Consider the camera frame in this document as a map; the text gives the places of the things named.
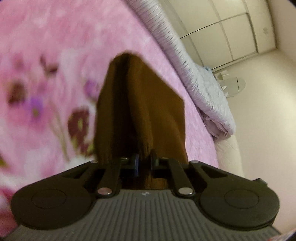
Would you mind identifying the cream bed frame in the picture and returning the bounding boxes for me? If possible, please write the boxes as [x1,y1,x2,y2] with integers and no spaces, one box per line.
[214,135,245,177]

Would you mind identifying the pink floral blanket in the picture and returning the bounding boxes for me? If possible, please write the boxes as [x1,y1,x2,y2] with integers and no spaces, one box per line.
[1,1,218,237]

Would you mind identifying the lilac rolled quilt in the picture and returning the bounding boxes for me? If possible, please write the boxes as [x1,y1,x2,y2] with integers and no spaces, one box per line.
[127,1,236,138]

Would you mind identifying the white wardrobe doors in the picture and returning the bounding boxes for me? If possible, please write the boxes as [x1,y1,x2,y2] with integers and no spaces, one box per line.
[160,0,276,70]

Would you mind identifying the brown knitted garment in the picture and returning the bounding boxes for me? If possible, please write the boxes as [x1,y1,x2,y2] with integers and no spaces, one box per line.
[94,53,188,190]

